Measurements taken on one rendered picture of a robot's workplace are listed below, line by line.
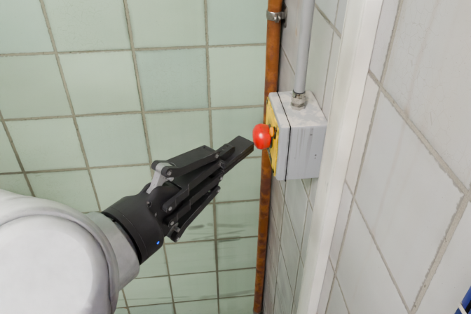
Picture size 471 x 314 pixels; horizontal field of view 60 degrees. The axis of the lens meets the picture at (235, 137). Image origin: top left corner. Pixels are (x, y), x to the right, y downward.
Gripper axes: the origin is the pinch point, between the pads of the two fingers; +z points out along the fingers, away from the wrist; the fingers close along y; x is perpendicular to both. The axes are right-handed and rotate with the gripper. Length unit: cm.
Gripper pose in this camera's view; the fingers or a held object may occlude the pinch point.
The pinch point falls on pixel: (231, 153)
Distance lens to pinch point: 58.9
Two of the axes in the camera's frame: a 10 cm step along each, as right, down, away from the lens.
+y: 0.0, 8.1, 5.9
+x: 7.8, 3.7, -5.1
